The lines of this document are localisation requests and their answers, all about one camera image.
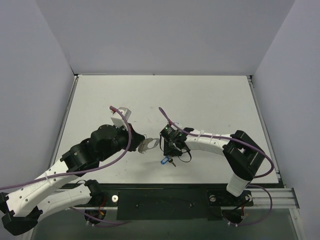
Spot silver key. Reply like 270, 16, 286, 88
169, 159, 176, 167

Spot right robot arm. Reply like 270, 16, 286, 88
160, 124, 265, 205

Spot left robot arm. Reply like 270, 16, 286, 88
0, 124, 145, 236

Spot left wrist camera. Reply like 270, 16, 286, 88
110, 107, 132, 129

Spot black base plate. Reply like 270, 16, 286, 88
101, 183, 253, 221

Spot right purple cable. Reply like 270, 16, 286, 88
158, 106, 276, 178

